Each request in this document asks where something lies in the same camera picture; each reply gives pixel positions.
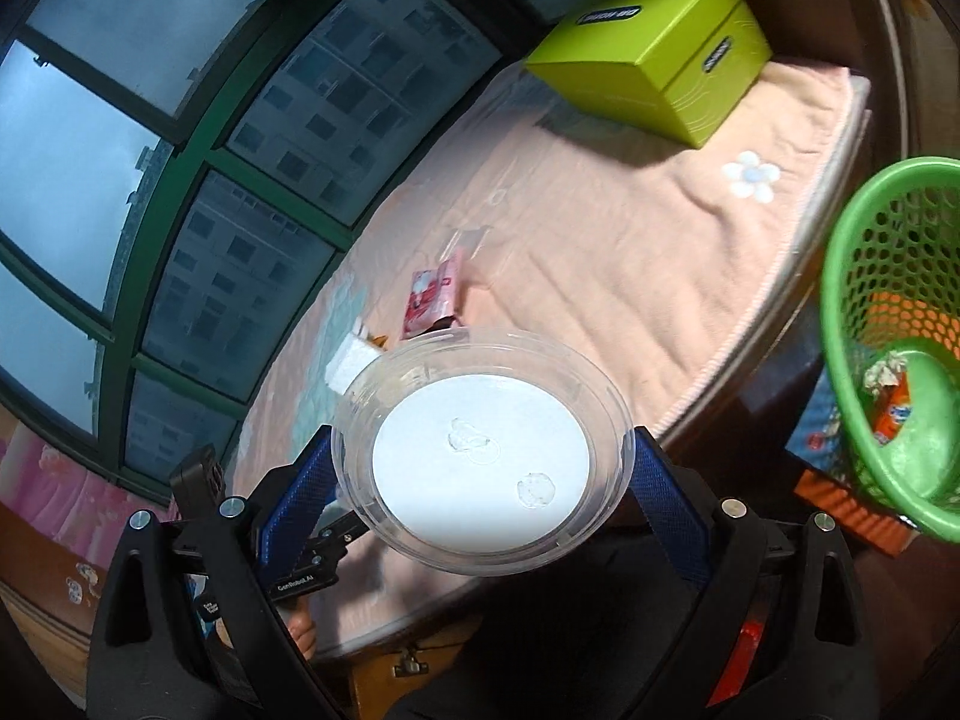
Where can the lime green cardboard box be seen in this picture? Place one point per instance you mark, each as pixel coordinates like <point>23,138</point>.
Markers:
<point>637,52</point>

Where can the green window frame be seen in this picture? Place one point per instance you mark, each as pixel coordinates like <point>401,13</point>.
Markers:
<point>199,157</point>

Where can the printed blue bag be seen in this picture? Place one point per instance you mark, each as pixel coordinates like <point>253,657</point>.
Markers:
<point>821,427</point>

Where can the metal latch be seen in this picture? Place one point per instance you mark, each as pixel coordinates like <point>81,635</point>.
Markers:
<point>409,664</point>

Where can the crumpled white paper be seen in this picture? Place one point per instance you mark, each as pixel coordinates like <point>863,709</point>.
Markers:
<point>885,371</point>

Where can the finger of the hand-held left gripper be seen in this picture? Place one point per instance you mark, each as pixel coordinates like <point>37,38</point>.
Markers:
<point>346,529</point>

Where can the round table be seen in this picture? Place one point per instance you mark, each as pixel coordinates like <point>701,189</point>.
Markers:
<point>817,240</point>

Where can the clear rectangular plastic container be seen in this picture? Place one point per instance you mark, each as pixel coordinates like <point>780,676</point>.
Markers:
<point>466,244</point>

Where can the pink printed curtain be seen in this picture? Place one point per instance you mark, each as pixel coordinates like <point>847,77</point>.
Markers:
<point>67,480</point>

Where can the clear round plastic container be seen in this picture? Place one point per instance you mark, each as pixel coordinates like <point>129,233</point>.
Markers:
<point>480,450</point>

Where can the orange snack packet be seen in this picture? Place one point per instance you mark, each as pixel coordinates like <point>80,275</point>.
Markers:
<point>892,412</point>

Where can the orange brown box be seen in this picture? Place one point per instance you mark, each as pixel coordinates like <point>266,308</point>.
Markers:
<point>840,502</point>

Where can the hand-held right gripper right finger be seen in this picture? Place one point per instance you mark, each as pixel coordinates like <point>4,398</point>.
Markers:
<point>667,510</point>

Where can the metal tube frame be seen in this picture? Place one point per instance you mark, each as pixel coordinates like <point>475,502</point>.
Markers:
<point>892,52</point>

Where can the pink printed blanket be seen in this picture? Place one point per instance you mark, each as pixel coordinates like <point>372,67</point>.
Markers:
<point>600,240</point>

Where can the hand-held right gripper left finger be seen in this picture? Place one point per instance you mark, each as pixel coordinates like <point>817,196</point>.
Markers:
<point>300,495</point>

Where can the wooden cabinet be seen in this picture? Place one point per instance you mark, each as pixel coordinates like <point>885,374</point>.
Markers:
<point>375,690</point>

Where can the white paper piece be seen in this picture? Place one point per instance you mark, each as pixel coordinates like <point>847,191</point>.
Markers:
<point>352,364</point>

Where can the red snack packet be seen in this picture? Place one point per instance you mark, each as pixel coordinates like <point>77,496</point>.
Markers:
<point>431,300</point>

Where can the person's left hand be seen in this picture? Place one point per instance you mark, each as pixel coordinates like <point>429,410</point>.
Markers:
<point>301,628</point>

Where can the green plastic mesh basket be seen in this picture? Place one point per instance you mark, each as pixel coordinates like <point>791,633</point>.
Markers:
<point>915,465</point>

